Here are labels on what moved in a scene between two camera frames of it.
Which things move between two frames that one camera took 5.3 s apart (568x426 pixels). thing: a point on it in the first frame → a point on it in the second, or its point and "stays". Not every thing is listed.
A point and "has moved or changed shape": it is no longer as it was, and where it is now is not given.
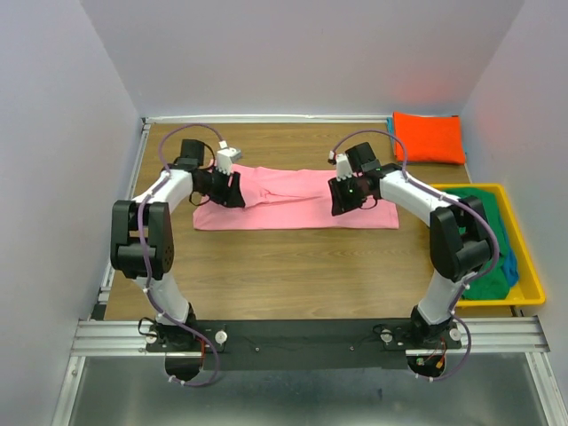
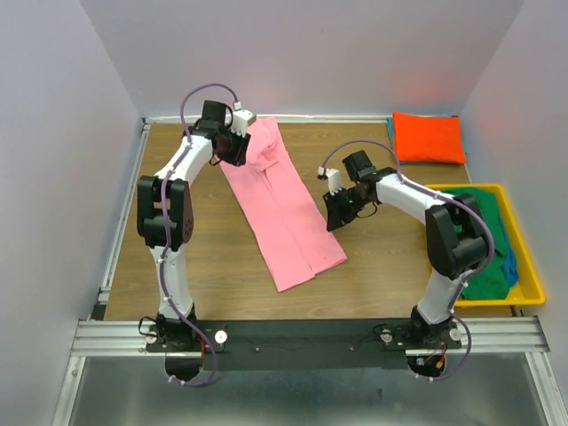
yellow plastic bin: [528, 289] stays
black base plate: [306, 343] stays
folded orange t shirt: [428, 138] stays
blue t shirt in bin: [508, 264] stays
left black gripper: [230, 195] → [238, 157]
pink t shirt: [280, 199] has moved or changed shape
